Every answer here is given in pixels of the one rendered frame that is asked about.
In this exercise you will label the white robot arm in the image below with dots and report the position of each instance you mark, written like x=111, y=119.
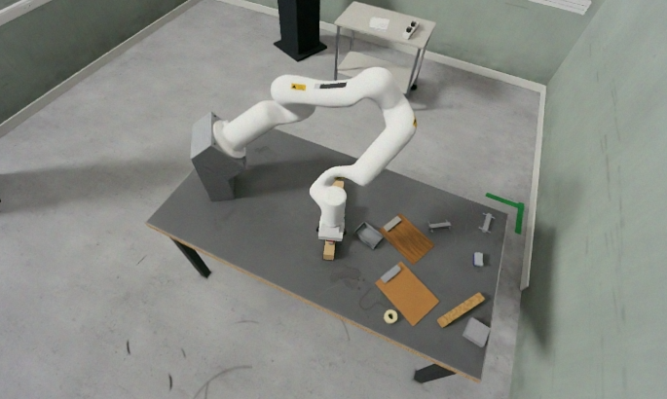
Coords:
x=295, y=100

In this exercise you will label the wooden flat bar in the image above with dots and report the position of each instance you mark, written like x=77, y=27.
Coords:
x=459, y=310

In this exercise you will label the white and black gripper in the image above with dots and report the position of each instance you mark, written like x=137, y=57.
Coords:
x=341, y=229

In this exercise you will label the cream roll of masking tape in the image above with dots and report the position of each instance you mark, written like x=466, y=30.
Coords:
x=393, y=313

